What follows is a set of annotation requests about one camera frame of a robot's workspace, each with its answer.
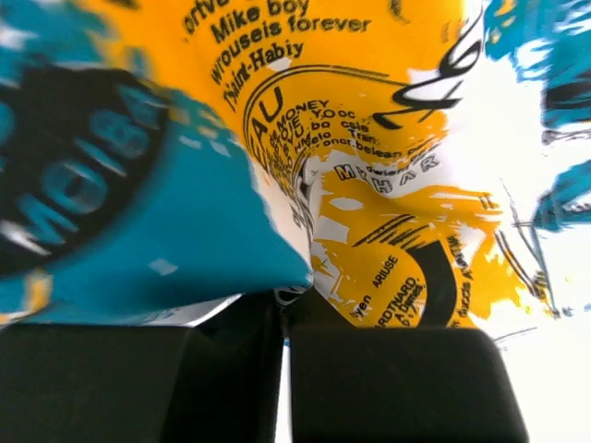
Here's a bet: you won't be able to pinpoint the colourful printed shorts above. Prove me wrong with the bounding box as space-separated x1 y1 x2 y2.
1 1 590 341

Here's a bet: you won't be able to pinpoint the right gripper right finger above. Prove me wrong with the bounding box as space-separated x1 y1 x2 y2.
288 294 529 442

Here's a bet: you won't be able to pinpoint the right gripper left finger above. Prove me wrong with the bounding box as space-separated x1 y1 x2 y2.
1 293 283 442

